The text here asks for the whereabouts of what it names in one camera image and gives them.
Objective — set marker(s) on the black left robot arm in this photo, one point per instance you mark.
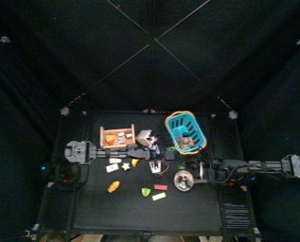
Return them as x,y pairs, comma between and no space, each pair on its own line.
110,154

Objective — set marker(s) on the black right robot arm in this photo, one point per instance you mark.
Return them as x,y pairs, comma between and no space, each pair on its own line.
261,165

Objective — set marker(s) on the small green toy piece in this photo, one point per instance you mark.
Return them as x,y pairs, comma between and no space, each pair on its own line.
181,167

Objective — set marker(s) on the green toy vegetable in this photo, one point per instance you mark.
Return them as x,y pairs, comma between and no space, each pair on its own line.
172,148

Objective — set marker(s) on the yellow toy banana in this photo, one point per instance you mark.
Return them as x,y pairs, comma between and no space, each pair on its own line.
134,162

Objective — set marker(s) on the small toy house box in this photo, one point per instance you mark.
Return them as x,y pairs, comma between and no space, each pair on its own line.
144,136

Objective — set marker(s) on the orange toy in basket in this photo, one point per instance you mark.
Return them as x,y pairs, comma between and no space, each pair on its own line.
190,143

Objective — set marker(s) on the white star toy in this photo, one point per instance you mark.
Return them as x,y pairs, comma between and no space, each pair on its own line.
125,166

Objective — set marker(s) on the purple toy in basket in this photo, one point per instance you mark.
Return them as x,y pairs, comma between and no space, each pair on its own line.
180,138

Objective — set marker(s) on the pink rectangular block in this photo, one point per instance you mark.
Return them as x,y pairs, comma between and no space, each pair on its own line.
160,187

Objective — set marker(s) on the green toy wedge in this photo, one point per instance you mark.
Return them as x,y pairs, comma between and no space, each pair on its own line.
145,192

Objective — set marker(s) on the wooden crate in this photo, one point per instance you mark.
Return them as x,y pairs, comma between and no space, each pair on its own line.
118,146

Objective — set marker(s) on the white rectangular card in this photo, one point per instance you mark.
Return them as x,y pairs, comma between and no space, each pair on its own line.
115,160

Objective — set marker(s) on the white packet in crate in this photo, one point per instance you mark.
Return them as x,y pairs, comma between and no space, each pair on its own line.
121,134

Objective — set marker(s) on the teal basket orange rim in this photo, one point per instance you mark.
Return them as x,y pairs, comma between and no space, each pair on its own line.
177,124

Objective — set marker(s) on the small white blocks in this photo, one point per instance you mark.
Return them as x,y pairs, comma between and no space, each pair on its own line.
111,168

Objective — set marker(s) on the white rectangular block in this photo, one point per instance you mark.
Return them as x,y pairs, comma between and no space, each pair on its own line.
158,196

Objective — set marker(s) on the orange packet in crate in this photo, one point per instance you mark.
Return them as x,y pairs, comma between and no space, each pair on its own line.
110,139

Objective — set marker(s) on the orange toy carrot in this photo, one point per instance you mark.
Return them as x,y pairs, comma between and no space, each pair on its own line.
113,186

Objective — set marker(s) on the white text label sticker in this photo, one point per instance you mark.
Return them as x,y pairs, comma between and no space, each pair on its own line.
236,216

